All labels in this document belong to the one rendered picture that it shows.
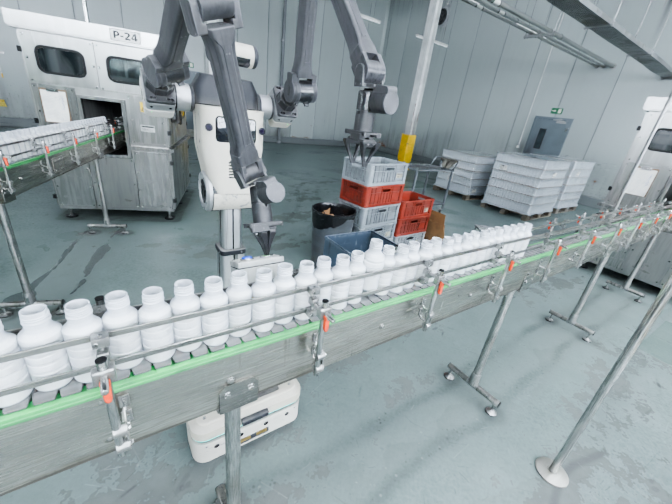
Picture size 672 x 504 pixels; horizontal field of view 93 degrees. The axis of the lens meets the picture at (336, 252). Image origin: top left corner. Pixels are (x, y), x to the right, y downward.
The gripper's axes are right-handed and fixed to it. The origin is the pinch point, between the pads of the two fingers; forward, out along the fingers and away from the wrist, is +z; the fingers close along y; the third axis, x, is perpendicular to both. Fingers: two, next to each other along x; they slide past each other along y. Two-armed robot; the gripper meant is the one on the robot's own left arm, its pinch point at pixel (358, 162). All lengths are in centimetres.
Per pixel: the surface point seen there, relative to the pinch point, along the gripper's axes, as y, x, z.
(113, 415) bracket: -27, 69, 42
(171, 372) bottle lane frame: -21, 59, 41
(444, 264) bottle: -17, -33, 33
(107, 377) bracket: -27, 69, 32
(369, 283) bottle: -17.2, 2.6, 33.5
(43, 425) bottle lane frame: -21, 80, 44
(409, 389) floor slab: 8, -72, 140
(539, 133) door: 416, -987, -26
